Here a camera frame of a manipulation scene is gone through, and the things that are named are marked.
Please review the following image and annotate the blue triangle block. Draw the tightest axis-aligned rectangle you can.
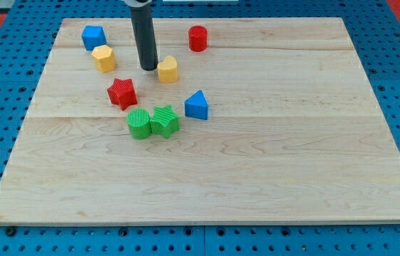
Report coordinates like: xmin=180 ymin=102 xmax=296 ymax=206
xmin=184 ymin=90 xmax=209 ymax=120

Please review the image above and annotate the red cylinder block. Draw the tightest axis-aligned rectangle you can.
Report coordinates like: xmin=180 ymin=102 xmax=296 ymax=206
xmin=188 ymin=26 xmax=207 ymax=52

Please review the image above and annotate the red star block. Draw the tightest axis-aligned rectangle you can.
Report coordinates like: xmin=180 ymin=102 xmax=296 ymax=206
xmin=107 ymin=78 xmax=138 ymax=110

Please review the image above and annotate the green cylinder block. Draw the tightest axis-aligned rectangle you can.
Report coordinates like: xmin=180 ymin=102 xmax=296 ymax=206
xmin=126 ymin=109 xmax=151 ymax=139

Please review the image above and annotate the green star block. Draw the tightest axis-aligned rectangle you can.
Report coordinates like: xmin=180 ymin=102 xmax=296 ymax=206
xmin=150 ymin=105 xmax=180 ymax=139

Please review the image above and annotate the yellow hexagon block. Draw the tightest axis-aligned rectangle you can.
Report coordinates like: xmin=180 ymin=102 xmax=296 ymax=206
xmin=92 ymin=45 xmax=117 ymax=73

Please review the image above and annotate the light wooden board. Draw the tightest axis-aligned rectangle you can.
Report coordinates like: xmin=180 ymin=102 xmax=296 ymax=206
xmin=0 ymin=18 xmax=400 ymax=226

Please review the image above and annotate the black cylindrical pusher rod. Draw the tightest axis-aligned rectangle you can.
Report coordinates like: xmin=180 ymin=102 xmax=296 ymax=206
xmin=124 ymin=0 xmax=158 ymax=71

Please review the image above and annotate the yellow heart block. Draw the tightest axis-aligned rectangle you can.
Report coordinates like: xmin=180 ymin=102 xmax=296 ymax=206
xmin=157 ymin=55 xmax=178 ymax=83

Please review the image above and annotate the blue pentagon block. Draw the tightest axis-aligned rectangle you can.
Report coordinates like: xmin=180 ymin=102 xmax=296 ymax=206
xmin=82 ymin=26 xmax=107 ymax=51

